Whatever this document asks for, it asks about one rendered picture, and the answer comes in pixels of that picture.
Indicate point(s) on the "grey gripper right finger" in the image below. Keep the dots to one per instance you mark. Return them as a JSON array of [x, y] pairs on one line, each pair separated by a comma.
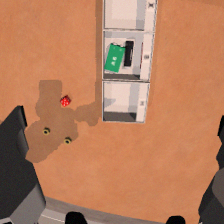
[[211, 209]]

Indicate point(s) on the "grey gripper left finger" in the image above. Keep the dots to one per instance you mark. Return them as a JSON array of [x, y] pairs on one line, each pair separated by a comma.
[[21, 197]]

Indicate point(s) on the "white rack of labelled bins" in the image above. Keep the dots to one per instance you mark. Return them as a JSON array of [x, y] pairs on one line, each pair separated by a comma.
[[121, 101]]

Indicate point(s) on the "red die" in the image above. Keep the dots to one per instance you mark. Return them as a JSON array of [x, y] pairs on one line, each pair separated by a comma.
[[65, 100]]

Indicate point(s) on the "green nine-volt battery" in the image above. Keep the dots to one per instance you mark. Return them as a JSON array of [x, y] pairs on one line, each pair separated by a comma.
[[114, 57]]

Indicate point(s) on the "black aa battery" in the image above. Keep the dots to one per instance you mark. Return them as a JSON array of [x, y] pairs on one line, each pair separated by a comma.
[[128, 54]]

